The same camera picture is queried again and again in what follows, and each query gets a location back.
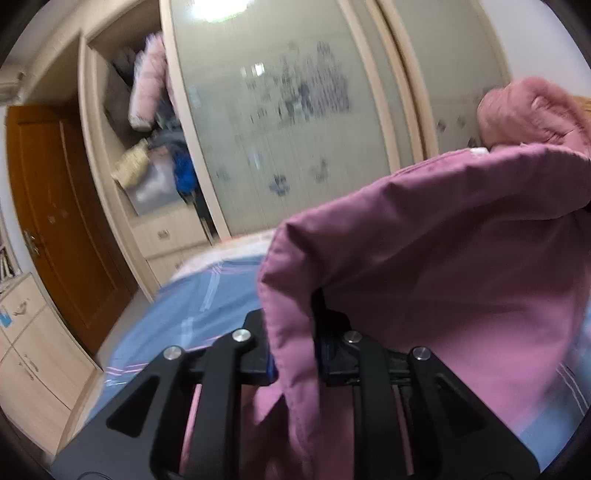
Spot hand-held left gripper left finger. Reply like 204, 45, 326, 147
51, 309, 278, 480

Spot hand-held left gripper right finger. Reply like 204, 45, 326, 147
313, 292, 542, 480

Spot pink and white hooded jacket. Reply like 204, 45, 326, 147
178, 143, 591, 480

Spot blue folded clothes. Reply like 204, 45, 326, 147
172, 148, 200, 195

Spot grey folded clothes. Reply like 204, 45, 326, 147
148, 124, 182, 151

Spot blue plaid bed sheet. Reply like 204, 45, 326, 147
81, 231, 591, 472

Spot translucent storage box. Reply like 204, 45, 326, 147
124, 161, 184, 219

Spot light wooden cabinet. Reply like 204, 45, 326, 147
0, 271, 105, 456

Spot beige crumpled cloth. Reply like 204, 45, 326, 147
111, 140, 151, 191

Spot brown wooden door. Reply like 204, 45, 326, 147
4, 104, 140, 357

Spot frosted floral sliding door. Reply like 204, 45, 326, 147
159, 0, 417, 241

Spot white shelf with books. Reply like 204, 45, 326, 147
0, 203, 22, 292

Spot light wooden wardrobe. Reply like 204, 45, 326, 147
76, 0, 514, 302

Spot pink puffer jacket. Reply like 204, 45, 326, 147
128, 32, 175, 133

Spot frosted plain sliding door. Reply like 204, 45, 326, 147
376, 0, 514, 163

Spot pink quilted coat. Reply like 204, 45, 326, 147
475, 76, 591, 156

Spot wardrobe drawer with handle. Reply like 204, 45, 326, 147
147, 246, 219, 286
130, 210, 212, 260

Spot metal door handle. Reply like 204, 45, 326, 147
22, 230, 43, 258

